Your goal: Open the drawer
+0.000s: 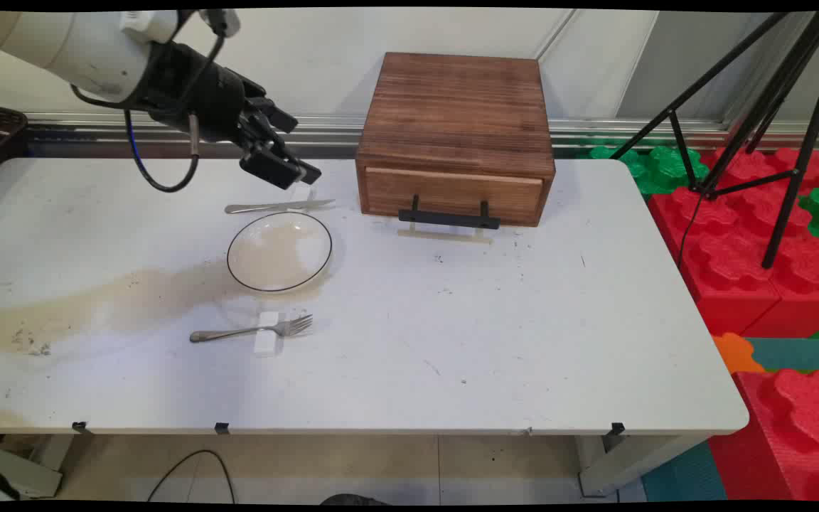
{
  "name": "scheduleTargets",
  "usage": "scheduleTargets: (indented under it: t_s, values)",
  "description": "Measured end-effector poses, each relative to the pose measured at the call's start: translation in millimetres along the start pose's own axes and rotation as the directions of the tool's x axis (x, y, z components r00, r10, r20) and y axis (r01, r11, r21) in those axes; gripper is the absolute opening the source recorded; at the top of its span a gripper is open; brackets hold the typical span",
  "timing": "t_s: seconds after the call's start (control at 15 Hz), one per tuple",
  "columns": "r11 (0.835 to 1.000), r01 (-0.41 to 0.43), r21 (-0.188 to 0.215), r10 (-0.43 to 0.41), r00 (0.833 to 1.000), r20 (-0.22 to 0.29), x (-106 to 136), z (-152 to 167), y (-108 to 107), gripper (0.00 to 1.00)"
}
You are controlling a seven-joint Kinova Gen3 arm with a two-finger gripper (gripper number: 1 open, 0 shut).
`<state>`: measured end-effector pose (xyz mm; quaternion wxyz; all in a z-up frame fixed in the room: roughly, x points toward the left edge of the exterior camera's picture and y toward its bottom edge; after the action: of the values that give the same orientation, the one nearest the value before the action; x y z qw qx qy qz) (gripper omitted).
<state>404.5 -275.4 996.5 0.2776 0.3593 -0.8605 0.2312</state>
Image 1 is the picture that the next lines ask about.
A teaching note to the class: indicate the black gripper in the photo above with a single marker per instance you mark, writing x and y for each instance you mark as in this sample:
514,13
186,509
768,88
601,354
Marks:
203,92

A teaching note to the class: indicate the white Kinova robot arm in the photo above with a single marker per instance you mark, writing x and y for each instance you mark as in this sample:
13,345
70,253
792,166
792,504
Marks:
61,50

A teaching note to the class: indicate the small white knife rest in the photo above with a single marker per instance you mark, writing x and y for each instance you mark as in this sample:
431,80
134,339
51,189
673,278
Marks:
303,193

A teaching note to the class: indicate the silver table knife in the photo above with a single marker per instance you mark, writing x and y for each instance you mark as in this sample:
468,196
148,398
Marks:
267,208

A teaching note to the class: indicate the white plate with black rim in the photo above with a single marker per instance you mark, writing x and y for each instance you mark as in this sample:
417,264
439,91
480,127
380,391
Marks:
279,251

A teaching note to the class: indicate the brown wooden drawer cabinet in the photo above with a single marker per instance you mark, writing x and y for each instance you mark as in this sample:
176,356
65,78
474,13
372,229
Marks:
456,107

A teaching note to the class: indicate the silver fork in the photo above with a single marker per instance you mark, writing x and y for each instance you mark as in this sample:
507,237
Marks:
239,332

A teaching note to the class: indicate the white block fork rest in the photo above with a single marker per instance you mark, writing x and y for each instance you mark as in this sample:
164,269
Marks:
266,345

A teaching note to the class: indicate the white table leg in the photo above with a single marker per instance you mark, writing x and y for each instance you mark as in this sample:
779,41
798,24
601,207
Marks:
630,462
18,469

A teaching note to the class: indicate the large red foam block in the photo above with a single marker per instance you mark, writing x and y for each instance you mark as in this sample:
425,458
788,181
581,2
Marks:
729,256

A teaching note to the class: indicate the orange foam piece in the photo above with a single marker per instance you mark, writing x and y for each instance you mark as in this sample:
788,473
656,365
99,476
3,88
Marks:
735,353

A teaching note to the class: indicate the black tripod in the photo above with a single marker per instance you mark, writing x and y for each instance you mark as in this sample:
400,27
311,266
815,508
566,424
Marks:
804,135

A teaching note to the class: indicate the teal foam mat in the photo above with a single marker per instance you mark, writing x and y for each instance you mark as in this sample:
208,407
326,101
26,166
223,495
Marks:
800,353

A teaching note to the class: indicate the aluminium wall rail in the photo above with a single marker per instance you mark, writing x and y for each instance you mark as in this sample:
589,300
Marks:
331,124

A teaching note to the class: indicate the wrist camera with grey mount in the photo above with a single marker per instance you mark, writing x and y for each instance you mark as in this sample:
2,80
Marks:
150,25

